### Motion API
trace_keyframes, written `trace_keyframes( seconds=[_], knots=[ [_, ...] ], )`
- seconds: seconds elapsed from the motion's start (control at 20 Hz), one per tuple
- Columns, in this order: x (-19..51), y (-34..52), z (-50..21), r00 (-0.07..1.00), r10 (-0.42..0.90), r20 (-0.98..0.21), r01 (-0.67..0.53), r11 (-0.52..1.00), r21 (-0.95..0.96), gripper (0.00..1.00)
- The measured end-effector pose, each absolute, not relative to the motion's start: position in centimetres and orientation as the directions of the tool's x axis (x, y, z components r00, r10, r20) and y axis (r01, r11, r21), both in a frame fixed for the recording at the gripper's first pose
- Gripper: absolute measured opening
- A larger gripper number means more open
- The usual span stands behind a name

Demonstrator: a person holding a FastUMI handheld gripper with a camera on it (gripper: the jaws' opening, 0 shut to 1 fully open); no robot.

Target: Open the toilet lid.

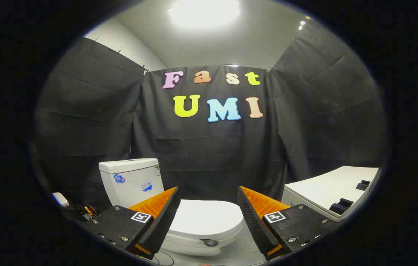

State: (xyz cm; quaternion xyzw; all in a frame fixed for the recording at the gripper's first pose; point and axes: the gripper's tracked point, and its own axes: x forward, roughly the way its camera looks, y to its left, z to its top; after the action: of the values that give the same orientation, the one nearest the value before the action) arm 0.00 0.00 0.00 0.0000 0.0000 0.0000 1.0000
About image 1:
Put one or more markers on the white cabinet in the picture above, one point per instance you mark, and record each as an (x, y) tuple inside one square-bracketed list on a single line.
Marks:
[(327, 188)]

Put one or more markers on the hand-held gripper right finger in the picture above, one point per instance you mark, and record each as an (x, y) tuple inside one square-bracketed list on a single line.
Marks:
[(253, 225)]

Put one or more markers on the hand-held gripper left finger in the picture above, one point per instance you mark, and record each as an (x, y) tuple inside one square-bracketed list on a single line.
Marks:
[(164, 225)]

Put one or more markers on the small white device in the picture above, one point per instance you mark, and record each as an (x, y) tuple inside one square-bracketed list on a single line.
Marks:
[(60, 198)]

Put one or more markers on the white toilet lid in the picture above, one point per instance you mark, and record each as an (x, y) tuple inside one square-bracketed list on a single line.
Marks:
[(208, 216)]

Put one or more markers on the black backdrop cloth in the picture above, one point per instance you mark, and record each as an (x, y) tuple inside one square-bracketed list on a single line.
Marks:
[(212, 155)]

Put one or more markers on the ceiling light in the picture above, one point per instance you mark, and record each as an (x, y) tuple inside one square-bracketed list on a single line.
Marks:
[(203, 11)]

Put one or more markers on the white toilet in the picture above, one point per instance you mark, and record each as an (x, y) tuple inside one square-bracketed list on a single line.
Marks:
[(131, 181)]

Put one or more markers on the white toilet seat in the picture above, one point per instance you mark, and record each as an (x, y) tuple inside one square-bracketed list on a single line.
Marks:
[(184, 239)]

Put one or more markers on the orange hand tool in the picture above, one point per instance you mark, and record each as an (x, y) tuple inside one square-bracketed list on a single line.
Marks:
[(90, 210)]

